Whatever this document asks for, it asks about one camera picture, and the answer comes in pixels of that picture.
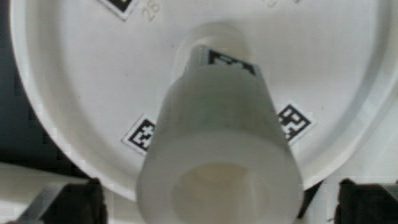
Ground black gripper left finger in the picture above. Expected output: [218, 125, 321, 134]
[12, 177, 109, 224]

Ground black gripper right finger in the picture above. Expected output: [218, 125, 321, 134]
[333, 179, 398, 224]

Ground white round table top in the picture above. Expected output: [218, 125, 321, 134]
[8, 0, 398, 198]

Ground white U-shaped border frame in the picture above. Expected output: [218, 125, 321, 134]
[0, 100, 398, 224]

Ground white cylindrical table leg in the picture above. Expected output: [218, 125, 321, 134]
[134, 44, 305, 224]

